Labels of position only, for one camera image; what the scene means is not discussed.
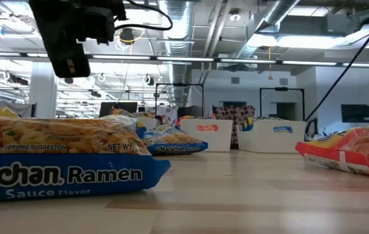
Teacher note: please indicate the blue soy sauce ramen pack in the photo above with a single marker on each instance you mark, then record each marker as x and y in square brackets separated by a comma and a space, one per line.
[247, 125]
[174, 139]
[58, 175]

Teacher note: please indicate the white pillar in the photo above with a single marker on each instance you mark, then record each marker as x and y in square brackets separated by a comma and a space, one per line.
[43, 94]

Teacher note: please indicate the black computer monitor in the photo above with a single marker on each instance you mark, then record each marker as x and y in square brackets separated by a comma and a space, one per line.
[119, 106]
[189, 112]

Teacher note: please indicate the LED light bar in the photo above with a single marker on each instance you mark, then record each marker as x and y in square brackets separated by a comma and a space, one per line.
[184, 59]

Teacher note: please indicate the round ceiling lamp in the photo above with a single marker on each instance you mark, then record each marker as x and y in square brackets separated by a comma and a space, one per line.
[234, 17]

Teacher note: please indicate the floral patterned cloth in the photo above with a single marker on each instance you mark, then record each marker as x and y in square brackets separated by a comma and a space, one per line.
[233, 112]

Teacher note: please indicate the black monitor on stand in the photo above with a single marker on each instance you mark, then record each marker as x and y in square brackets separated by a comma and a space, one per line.
[355, 113]

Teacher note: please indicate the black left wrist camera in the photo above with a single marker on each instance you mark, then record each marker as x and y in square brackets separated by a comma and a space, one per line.
[100, 22]

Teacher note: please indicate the grey wall vent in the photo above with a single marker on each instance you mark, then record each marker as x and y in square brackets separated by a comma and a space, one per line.
[235, 80]
[283, 81]

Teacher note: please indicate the silver slanted air duct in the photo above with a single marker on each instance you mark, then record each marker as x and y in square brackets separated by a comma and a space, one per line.
[269, 16]

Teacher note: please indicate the black frame stand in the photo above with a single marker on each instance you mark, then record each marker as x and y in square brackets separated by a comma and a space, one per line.
[282, 88]

